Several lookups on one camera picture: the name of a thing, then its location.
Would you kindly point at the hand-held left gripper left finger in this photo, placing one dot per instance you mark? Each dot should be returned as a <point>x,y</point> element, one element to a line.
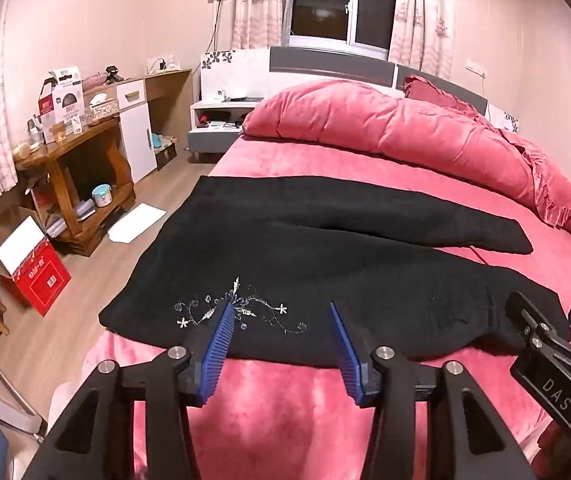
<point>215,350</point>

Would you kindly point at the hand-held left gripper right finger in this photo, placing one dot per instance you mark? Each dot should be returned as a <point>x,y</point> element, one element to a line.
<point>348,355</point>

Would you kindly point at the black embroidered pants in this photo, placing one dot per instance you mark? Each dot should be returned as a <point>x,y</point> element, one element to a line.
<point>315,260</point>

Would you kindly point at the bed with pink sheet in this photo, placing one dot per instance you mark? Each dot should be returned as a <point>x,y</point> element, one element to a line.
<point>290,410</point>

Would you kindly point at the pink frilled pillow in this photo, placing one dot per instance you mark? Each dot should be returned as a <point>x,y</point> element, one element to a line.
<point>555,195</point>
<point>435,92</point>

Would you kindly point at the white paper sheet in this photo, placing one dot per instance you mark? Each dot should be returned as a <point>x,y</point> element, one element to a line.
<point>135,224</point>

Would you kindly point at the red cardboard box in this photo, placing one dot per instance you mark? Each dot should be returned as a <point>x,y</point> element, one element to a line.
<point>40,275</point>

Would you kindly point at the teal lidded container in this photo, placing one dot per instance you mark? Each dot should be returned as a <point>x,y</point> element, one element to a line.
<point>101,196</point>

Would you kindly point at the white floral headboard panel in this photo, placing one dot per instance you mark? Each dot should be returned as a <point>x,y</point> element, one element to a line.
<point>508,121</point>
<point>233,72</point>

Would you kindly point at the dark box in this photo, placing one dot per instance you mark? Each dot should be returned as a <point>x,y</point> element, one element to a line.
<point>166,155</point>

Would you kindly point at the grey white nightstand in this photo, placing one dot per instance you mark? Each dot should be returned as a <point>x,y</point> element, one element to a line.
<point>215,135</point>

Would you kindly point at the wooden desk with white cabinet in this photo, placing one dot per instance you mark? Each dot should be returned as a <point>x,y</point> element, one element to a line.
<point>135,135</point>

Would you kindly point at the pink duvet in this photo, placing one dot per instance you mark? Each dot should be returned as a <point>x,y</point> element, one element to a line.
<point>365,125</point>

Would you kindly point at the wooden side table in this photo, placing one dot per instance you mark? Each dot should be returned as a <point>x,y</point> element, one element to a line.
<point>65,145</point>

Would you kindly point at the tissue box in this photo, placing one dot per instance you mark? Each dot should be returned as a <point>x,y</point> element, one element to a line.
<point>102,110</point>

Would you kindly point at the white product box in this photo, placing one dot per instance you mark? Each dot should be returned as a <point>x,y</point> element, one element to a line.
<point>65,105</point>

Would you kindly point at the grey headboard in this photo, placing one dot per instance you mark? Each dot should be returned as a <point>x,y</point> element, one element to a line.
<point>330,62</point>

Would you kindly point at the black desk gadget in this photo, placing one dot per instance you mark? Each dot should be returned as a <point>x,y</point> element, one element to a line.
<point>113,75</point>

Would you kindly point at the pink pouch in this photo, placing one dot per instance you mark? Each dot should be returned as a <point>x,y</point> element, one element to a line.
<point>94,82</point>

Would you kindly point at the window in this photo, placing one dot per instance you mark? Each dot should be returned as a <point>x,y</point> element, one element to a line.
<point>340,0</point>

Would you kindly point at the metal frame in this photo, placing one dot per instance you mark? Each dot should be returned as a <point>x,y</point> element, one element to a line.
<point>0,390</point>

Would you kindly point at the white wall outlet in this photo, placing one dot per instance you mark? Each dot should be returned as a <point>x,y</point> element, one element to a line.
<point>475,70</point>

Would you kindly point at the wall outlet with plugs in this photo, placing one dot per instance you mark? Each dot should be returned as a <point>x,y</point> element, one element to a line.
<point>163,63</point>

